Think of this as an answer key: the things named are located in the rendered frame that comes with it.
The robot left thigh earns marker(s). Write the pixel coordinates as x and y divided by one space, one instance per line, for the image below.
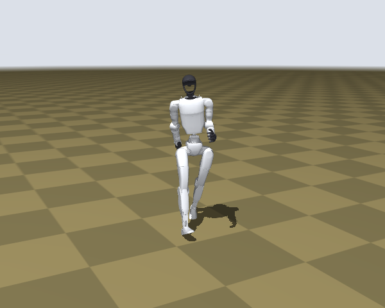
205 165

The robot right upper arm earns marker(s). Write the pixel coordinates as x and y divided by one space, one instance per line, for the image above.
173 108

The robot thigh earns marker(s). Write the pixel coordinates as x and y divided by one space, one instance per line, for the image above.
205 165
182 167

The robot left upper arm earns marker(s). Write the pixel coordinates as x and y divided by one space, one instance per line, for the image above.
208 112

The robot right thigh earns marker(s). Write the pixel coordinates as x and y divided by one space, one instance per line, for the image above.
182 167

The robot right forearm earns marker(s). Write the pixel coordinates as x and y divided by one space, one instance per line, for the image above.
176 136

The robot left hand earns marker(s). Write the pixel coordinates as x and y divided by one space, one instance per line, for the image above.
212 136

